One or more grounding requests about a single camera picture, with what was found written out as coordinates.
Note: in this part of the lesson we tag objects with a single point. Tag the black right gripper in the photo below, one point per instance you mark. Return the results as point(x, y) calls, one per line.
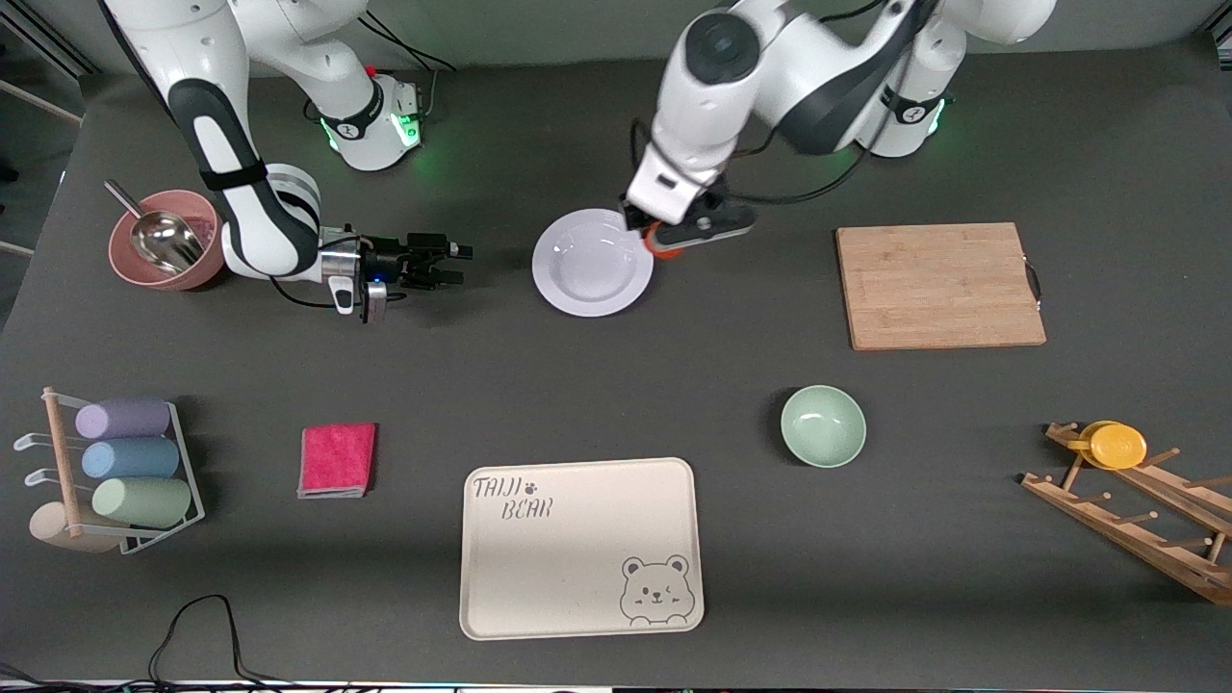
point(392, 262)

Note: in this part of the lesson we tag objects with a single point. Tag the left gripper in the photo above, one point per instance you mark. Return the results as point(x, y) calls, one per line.
point(633, 218)

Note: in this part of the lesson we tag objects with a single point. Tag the orange mandarin fruit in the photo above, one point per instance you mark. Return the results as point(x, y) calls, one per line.
point(662, 248)

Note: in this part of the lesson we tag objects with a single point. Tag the white round plate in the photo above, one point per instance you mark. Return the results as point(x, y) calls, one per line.
point(587, 269)

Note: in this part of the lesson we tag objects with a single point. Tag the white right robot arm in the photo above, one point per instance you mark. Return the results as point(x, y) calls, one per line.
point(250, 221)

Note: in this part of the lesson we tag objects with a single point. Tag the pink folded cloth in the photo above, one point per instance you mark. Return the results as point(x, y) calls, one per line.
point(337, 460)

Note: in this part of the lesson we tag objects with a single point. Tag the pale green bowl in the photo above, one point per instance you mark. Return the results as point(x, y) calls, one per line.
point(823, 428)

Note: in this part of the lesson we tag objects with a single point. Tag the bamboo cutting board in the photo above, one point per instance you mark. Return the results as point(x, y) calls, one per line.
point(934, 289)

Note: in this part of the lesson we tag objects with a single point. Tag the metal scoop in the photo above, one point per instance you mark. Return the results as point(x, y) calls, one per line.
point(164, 241)

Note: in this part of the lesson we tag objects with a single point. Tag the pink bowl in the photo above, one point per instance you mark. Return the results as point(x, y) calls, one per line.
point(144, 274)

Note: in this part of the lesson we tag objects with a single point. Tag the beige bear print tray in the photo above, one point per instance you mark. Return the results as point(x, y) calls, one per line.
point(568, 568)

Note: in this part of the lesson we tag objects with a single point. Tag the purple cup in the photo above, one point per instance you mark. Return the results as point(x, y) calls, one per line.
point(125, 419)

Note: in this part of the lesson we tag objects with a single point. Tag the blue cup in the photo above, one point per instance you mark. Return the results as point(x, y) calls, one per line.
point(130, 458)

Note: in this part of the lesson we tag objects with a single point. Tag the green cup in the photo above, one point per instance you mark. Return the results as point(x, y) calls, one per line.
point(144, 502)

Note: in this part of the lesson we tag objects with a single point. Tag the light wooden furniture bar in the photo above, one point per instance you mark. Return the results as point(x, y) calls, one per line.
point(38, 99)

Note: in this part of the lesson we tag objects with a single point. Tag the beige cup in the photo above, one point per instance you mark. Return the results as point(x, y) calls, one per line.
point(53, 529)

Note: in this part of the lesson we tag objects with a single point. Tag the yellow mug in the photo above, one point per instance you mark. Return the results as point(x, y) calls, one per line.
point(1116, 448)

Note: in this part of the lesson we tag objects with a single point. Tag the wooden peg mug rack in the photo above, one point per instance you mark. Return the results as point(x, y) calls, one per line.
point(1136, 544)

